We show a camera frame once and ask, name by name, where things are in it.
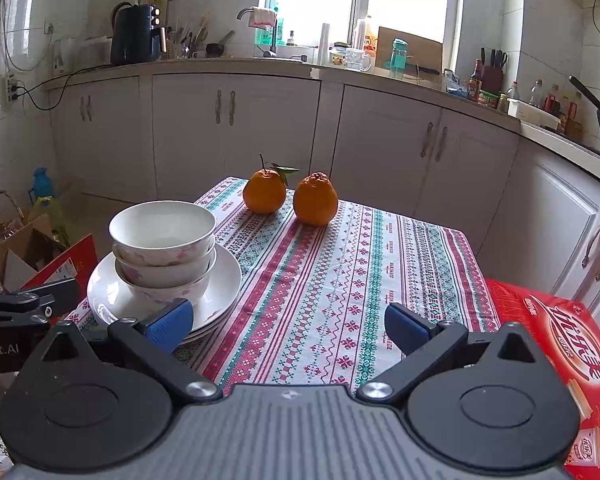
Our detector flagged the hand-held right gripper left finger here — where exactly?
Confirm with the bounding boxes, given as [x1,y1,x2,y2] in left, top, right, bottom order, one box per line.
[12,298,223,405]

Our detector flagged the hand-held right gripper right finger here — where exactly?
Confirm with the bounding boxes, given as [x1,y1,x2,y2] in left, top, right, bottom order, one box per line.
[356,302,563,405]

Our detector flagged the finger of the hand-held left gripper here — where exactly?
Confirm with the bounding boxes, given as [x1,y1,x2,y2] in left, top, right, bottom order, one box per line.
[0,277,82,325]

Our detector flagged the white ceramic bowl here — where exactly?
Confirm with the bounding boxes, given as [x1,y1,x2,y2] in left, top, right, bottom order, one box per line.
[112,246,217,289]
[116,262,214,313]
[108,200,217,267]

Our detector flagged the white plate with flower print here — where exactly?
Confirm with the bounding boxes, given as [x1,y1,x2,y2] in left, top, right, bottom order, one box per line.
[180,290,241,340]
[180,305,233,345]

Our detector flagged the stained white plate flower print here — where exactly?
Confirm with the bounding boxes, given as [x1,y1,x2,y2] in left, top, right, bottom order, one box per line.
[86,242,243,335]

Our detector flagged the open red cardboard box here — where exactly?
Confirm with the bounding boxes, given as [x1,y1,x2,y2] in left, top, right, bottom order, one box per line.
[0,215,98,311]

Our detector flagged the wicker basket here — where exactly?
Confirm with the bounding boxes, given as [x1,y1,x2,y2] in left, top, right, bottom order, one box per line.
[0,190,27,241]

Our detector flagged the yellow green bag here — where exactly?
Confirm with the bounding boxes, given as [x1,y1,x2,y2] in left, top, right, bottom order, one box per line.
[32,195,71,246]

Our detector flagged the patterned red green tablecloth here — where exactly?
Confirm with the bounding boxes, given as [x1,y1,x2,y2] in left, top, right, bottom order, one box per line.
[62,176,501,396]

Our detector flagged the red gift box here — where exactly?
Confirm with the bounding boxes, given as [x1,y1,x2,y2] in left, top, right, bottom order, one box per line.
[485,280,600,480]

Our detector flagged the bumpy orange without leaf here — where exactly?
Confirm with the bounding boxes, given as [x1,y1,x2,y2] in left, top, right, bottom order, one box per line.
[293,172,339,227]

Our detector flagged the orange with stem and leaf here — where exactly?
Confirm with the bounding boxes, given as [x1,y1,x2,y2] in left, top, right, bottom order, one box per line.
[242,154,300,214]

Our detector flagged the white kitchen base cabinets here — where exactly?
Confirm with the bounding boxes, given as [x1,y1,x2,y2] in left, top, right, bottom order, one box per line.
[47,72,600,321]

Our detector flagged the white countertop appliance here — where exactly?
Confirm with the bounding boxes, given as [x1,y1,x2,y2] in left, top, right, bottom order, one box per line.
[75,36,112,68]

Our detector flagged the white plastic tray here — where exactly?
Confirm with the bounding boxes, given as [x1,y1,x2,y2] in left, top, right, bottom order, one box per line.
[507,97,561,129]

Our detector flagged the dark sauce bottle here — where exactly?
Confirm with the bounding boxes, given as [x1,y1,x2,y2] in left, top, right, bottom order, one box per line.
[469,59,483,102]

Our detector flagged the kitchen countertop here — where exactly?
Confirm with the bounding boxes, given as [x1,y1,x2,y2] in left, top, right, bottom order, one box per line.
[47,57,600,181]

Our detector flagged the knife block with knives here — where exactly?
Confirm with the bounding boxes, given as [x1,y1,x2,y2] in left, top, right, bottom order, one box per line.
[480,47,508,96]

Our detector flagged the teal water bottle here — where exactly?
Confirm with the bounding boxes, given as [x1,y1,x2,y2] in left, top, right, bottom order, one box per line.
[387,37,409,78]

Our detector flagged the cooking oil bottle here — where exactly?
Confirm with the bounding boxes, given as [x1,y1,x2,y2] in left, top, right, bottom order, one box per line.
[562,90,584,137]

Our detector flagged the clear glass pitcher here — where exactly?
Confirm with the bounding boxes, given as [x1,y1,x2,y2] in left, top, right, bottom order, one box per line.
[345,47,373,72]

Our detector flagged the brown cardboard sheet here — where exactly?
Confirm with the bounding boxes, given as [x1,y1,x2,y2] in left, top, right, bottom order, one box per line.
[375,26,443,76]

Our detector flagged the utensil holder with utensils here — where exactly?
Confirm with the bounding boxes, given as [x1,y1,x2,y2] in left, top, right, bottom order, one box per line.
[167,14,209,59]

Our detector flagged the white cylinder stack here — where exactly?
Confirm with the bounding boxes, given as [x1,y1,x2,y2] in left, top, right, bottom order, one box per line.
[317,22,331,66]

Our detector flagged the green dish soap bottle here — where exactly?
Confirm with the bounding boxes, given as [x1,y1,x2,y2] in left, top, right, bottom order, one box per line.
[255,0,284,46]

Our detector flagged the metal kitchen faucet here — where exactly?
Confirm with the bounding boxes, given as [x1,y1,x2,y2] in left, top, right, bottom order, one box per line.
[236,7,280,57]

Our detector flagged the black power cable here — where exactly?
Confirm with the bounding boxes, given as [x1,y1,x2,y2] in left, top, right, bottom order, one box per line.
[15,66,113,112]

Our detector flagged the small black pot with handle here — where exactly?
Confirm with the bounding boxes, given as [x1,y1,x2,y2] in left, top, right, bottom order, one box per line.
[206,30,236,58]

